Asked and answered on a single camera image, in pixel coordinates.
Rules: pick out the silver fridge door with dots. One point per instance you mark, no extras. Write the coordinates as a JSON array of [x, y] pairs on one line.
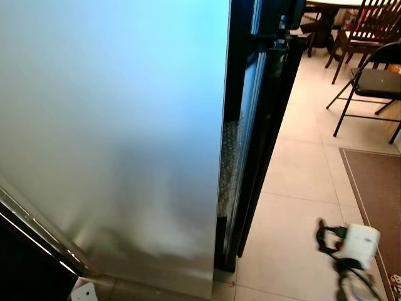
[[113, 125]]

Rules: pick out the black fridge body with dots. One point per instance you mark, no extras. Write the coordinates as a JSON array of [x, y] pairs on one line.
[[257, 125]]

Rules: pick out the black lower fridge drawer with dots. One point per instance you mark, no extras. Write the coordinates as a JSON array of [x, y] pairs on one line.
[[28, 263]]

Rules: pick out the brown floor mat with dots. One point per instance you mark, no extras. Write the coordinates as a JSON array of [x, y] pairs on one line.
[[376, 200]]

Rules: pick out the black folding chair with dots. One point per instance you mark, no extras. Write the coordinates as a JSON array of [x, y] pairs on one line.
[[378, 81]]

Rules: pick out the brown wooden slat-back chair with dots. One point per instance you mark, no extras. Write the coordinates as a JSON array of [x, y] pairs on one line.
[[369, 25], [311, 34]]

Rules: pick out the small white plastic piece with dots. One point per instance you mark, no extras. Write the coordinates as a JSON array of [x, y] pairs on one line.
[[84, 293]]

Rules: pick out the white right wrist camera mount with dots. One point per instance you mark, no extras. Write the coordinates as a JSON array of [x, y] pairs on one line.
[[361, 243]]

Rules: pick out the round pedestal dining table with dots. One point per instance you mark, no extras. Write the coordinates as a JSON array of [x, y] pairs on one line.
[[326, 25]]

